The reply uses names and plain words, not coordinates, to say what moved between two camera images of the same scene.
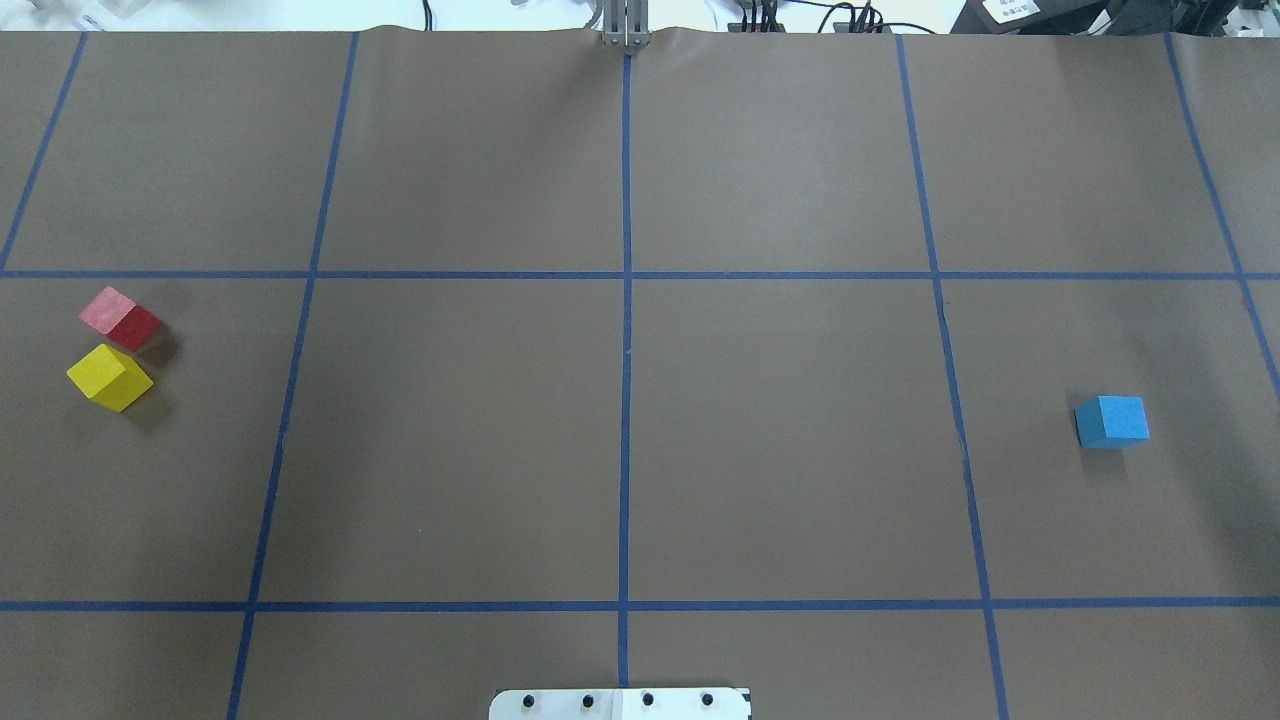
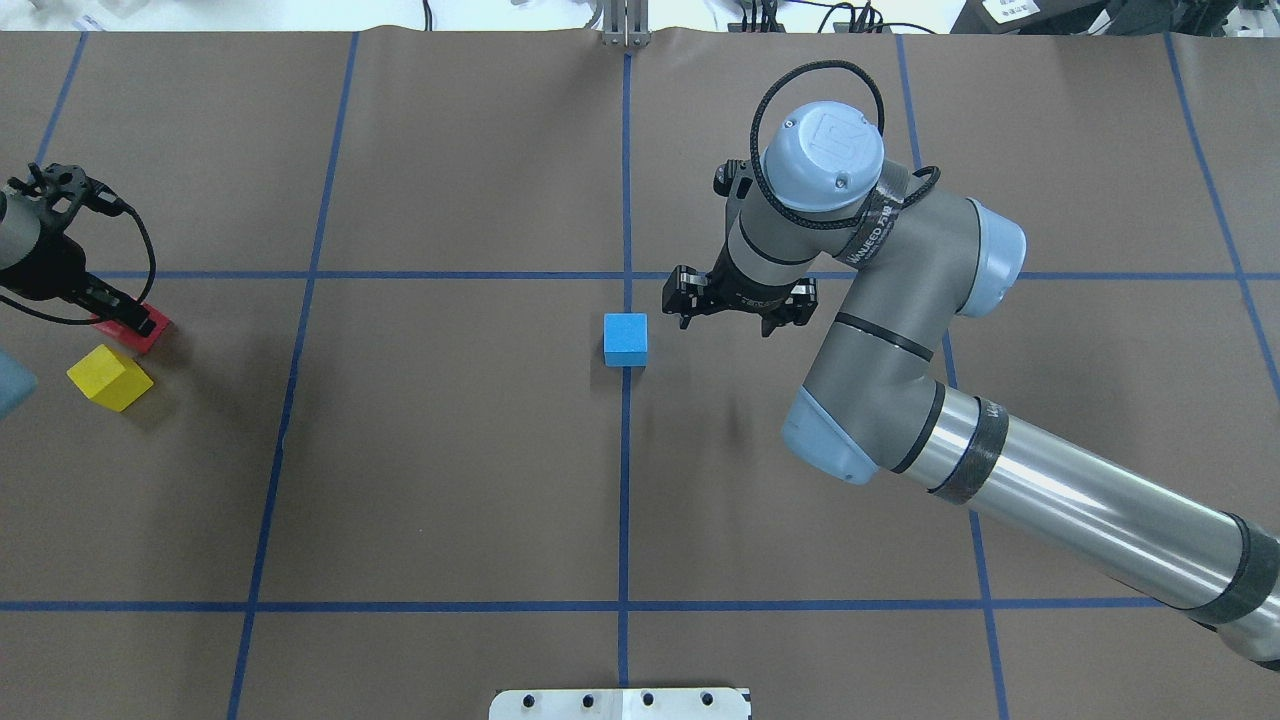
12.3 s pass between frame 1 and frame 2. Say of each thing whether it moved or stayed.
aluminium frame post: stayed
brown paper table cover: stayed
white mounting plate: stayed
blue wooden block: moved
